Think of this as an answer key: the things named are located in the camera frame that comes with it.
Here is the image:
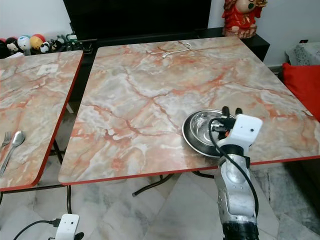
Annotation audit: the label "stainless steel bowl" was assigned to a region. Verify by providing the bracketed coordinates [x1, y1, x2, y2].
[188, 110, 228, 150]

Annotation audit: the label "stainless steel plate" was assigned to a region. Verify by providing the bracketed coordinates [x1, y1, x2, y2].
[182, 109, 231, 159]

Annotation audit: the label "silver metal fork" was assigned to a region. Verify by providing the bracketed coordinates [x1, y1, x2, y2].
[2, 131, 14, 149]

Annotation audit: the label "red cushion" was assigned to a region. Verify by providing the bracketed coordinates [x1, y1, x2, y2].
[281, 62, 320, 122]

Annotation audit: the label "silver metal spoon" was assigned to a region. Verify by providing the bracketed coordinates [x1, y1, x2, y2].
[0, 131, 26, 176]

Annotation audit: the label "grey patterned cloth cover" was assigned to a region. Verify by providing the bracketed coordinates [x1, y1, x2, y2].
[284, 41, 320, 67]

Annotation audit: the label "black metal table legs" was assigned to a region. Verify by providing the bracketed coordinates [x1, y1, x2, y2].
[132, 170, 216, 197]
[0, 149, 74, 216]

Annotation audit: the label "red ceramic figurine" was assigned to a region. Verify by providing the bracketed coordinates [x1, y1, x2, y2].
[222, 0, 269, 40]

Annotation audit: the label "black mouse plush toy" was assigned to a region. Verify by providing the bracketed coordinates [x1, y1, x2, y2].
[5, 36, 21, 55]

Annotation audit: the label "white and blue plush toy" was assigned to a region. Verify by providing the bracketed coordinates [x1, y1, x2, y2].
[17, 35, 33, 54]

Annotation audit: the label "yellow and red plush toy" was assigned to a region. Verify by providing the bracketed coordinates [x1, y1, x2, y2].
[30, 33, 47, 52]

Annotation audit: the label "black and white panda plush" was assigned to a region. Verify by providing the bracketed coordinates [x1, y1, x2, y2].
[40, 41, 52, 54]

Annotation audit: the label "black flat television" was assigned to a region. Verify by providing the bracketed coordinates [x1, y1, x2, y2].
[63, 0, 212, 39]

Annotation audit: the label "green toy figure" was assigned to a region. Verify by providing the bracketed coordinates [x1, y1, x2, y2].
[62, 33, 81, 52]

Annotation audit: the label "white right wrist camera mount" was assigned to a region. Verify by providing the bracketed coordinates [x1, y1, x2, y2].
[227, 114, 264, 154]

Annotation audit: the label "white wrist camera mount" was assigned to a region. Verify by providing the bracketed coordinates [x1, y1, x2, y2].
[227, 114, 264, 154]
[55, 214, 81, 240]

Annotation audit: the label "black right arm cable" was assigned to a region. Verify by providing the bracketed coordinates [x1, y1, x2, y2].
[208, 131, 260, 217]

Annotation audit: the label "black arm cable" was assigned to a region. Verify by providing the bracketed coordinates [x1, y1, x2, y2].
[13, 218, 62, 240]
[208, 131, 260, 217]

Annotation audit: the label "thin white cable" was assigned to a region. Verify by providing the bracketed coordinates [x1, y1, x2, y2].
[162, 41, 193, 59]

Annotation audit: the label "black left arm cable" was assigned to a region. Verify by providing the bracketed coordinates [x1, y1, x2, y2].
[13, 218, 62, 240]

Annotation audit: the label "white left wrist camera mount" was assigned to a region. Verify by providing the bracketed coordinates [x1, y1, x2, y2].
[55, 214, 81, 240]

